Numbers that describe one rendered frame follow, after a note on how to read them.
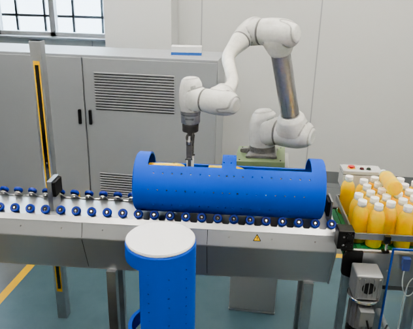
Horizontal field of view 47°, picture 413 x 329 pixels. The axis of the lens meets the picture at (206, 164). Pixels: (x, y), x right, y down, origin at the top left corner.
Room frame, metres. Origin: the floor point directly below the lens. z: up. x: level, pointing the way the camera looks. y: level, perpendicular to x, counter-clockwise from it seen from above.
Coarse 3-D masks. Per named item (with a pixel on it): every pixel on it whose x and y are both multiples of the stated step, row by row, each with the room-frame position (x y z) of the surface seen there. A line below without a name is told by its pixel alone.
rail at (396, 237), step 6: (360, 234) 1.87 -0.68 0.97; (366, 234) 1.87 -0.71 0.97; (372, 234) 1.86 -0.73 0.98; (378, 234) 1.86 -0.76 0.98; (384, 234) 1.86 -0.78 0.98; (390, 234) 1.86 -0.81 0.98; (396, 234) 1.86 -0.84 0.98; (396, 240) 1.86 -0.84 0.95; (402, 240) 1.85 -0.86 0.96; (408, 240) 1.85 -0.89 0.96
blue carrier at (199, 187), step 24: (144, 168) 2.04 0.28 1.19; (168, 168) 2.04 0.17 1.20; (192, 168) 2.03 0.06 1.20; (216, 168) 2.03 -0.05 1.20; (264, 168) 2.23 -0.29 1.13; (288, 168) 2.22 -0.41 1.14; (312, 168) 2.02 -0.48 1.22; (144, 192) 2.00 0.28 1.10; (168, 192) 1.99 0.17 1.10; (192, 192) 1.98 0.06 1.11; (216, 192) 1.98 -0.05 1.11; (240, 192) 1.97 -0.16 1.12; (264, 192) 1.96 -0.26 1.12; (288, 192) 1.96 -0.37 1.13; (312, 192) 1.95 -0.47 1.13; (288, 216) 1.99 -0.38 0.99; (312, 216) 1.98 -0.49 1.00
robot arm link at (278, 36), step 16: (256, 32) 2.43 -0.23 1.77; (272, 32) 2.38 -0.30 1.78; (288, 32) 2.34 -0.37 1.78; (272, 48) 2.40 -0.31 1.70; (288, 48) 2.39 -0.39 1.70; (288, 64) 2.44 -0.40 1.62; (288, 80) 2.46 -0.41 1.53; (288, 96) 2.49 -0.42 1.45; (288, 112) 2.52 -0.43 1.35; (288, 128) 2.52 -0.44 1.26; (304, 128) 2.53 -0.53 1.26; (288, 144) 2.56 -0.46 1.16; (304, 144) 2.52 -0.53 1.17
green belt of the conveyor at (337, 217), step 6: (336, 210) 2.26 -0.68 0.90; (336, 216) 2.19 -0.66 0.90; (336, 222) 2.14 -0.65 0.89; (342, 222) 2.13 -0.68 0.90; (354, 246) 1.89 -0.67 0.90; (360, 246) 1.89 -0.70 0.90; (366, 246) 1.89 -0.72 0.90; (384, 246) 1.90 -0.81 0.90; (390, 246) 1.90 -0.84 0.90; (342, 252) 1.89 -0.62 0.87
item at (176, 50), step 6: (174, 48) 3.85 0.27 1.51; (180, 48) 3.85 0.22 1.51; (186, 48) 3.85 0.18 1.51; (192, 48) 3.85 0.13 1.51; (198, 48) 3.85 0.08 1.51; (174, 54) 3.85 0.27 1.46; (180, 54) 3.85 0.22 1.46; (186, 54) 3.85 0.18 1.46; (192, 54) 3.85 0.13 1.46; (198, 54) 3.85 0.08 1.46
